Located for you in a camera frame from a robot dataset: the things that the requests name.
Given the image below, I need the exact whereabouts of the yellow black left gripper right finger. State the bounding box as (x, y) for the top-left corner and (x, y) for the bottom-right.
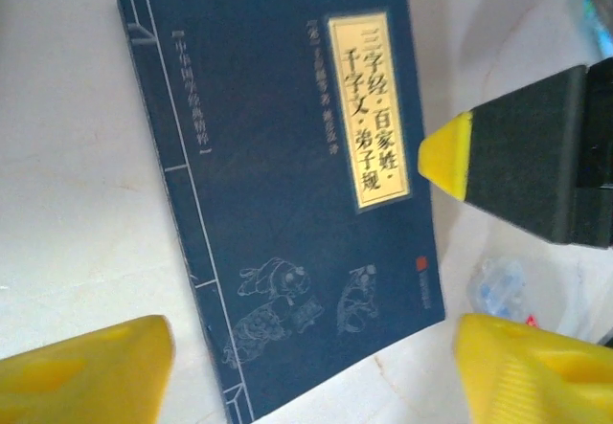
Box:
(453, 312), (613, 424)

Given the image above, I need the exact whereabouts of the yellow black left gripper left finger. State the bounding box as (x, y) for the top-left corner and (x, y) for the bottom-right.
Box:
(0, 314), (175, 424)

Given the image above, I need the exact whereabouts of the dark blue Chinese classics book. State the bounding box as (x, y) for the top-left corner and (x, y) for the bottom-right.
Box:
(116, 0), (446, 424)

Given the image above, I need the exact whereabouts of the light blue wet wipes pack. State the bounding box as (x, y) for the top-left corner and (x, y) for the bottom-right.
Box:
(581, 0), (613, 59)

